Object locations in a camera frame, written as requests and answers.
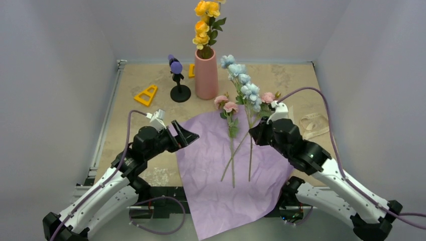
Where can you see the pink double rose stem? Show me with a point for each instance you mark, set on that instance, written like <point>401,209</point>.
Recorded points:
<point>228,111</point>

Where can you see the cream printed ribbon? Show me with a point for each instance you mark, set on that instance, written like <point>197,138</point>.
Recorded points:
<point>311,125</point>

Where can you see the black stand purple microphone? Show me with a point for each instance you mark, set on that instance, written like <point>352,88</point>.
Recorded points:
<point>180,93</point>

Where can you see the yellow block behind vase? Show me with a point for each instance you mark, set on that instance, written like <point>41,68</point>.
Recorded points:
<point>191,71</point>

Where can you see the blue flower stem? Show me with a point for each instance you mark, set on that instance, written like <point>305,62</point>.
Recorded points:
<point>238,76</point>

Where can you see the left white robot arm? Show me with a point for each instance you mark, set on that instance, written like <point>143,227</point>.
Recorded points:
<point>130,163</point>

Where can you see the pink tall vase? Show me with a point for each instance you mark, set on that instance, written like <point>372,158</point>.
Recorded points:
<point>206,74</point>

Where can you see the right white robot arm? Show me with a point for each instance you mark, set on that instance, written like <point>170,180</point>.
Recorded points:
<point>369,215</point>

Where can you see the yellow triangular block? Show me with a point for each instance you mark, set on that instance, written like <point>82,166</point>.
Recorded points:
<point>147,95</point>

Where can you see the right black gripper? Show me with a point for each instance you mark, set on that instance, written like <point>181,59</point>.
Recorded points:
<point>257,132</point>

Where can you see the yellow rose stem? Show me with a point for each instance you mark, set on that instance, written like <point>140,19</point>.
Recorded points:
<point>207,27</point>

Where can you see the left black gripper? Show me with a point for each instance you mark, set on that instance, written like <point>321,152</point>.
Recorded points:
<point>185,136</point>

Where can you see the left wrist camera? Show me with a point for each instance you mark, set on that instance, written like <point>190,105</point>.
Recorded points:
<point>156,119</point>

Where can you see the pink single rose stem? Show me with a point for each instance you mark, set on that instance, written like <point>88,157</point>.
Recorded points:
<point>254,111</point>

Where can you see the pink and purple wrapping paper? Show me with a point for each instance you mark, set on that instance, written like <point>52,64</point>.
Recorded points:
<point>227,183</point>

